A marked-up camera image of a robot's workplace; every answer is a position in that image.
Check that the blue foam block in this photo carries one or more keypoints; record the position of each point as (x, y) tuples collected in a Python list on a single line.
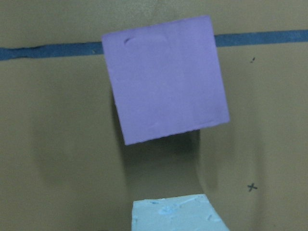
[(182, 213)]

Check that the purple foam block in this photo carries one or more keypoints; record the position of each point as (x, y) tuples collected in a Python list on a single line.
[(166, 79)]

